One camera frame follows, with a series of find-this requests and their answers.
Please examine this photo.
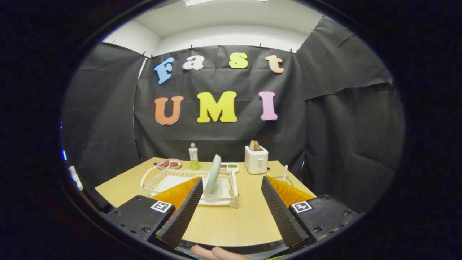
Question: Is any white ribbed drain tray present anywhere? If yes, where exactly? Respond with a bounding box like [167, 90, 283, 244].
[152, 175, 231, 205]

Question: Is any green drink bottle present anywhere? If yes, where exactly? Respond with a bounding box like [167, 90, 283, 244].
[189, 142, 200, 171]

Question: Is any light green plate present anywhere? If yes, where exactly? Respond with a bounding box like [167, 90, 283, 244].
[204, 154, 222, 195]

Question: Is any white wire dish rack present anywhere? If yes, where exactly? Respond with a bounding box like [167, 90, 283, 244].
[140, 165, 239, 209]

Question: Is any white toaster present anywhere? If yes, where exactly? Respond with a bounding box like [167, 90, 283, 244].
[244, 145, 269, 175]

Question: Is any pink plate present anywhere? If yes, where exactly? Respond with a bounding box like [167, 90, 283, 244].
[157, 158, 182, 170]

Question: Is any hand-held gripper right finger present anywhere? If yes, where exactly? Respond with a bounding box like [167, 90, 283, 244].
[261, 175, 363, 249]

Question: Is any ceiling light panel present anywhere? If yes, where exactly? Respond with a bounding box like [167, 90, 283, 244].
[183, 0, 267, 7]

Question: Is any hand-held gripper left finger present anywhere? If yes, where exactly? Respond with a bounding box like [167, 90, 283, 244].
[100, 176, 204, 250]

